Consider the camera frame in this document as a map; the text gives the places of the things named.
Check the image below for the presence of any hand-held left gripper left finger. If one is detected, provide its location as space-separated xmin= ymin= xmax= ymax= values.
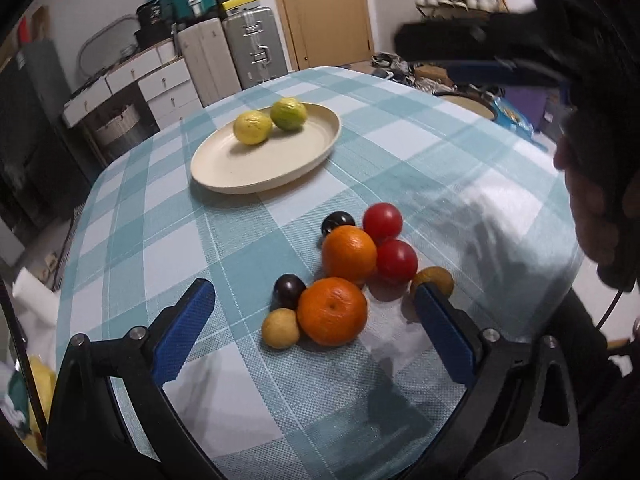
xmin=47 ymin=278 xmax=226 ymax=480

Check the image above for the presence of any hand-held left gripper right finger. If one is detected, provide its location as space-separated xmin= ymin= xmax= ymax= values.
xmin=400 ymin=282 xmax=582 ymax=480

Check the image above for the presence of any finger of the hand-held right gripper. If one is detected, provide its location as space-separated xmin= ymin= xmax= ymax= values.
xmin=442 ymin=57 xmax=571 ymax=88
xmin=394 ymin=12 xmax=540 ymax=61

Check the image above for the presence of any small brown fruit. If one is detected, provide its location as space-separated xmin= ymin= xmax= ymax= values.
xmin=261 ymin=308 xmax=301 ymax=350
xmin=410 ymin=266 xmax=455 ymax=298

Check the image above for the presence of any red tomato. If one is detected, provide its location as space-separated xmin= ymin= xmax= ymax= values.
xmin=375 ymin=239 xmax=419 ymax=285
xmin=362 ymin=202 xmax=404 ymax=242

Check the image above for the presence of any dark plum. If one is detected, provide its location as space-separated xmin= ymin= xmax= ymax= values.
xmin=321 ymin=211 xmax=357 ymax=237
xmin=272 ymin=274 xmax=307 ymax=312

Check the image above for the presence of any orange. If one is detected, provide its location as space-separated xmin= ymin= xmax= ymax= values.
xmin=321 ymin=225 xmax=378 ymax=286
xmin=297 ymin=277 xmax=368 ymax=347

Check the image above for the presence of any cream oval plate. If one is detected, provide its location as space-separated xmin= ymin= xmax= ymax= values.
xmin=190 ymin=102 xmax=342 ymax=195

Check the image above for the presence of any person's right hand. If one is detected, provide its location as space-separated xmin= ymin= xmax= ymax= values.
xmin=553 ymin=125 xmax=623 ymax=267

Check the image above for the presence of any round wooden stool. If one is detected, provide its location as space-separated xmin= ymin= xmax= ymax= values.
xmin=435 ymin=91 xmax=496 ymax=121

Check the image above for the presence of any purple box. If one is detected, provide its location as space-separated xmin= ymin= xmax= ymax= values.
xmin=505 ymin=85 xmax=551 ymax=131

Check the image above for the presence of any blue snack bag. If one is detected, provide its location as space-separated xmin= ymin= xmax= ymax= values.
xmin=492 ymin=97 xmax=536 ymax=136

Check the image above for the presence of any patterned cloth pile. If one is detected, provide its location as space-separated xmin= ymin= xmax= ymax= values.
xmin=372 ymin=52 xmax=451 ymax=91

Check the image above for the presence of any wooden door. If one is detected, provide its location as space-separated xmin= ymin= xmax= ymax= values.
xmin=266 ymin=0 xmax=376 ymax=72

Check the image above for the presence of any blue checked tablecloth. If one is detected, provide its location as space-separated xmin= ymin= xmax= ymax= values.
xmin=55 ymin=66 xmax=586 ymax=480

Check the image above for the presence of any yellow bag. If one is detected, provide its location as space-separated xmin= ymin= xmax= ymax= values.
xmin=20 ymin=355 xmax=58 ymax=461

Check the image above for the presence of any person's dark clothing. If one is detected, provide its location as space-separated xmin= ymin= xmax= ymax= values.
xmin=565 ymin=290 xmax=640 ymax=480

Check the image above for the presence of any green guava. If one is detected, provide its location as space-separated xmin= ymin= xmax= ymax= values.
xmin=270 ymin=97 xmax=308 ymax=133

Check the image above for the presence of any silver suitcase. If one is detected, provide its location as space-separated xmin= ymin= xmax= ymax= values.
xmin=221 ymin=6 xmax=289 ymax=92

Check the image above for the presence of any yellow guava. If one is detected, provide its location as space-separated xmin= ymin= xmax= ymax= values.
xmin=233 ymin=111 xmax=273 ymax=147

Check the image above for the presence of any woven laundry basket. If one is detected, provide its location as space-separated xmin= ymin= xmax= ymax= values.
xmin=92 ymin=105 xmax=141 ymax=148

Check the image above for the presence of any beige suitcase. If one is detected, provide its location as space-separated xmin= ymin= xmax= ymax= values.
xmin=176 ymin=17 xmax=241 ymax=108

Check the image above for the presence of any white drawer dresser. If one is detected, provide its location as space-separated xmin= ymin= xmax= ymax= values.
xmin=62 ymin=40 xmax=203 ymax=133

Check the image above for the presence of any dark grey refrigerator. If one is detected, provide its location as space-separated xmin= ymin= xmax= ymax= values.
xmin=15 ymin=40 xmax=91 ymax=211

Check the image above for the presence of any oval mirror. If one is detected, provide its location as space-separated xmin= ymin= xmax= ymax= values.
xmin=77 ymin=15 xmax=141 ymax=78

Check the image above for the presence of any black round box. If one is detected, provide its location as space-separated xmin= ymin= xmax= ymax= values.
xmin=135 ymin=0 xmax=176 ymax=48

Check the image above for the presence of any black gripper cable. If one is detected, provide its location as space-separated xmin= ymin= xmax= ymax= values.
xmin=595 ymin=287 xmax=626 ymax=331

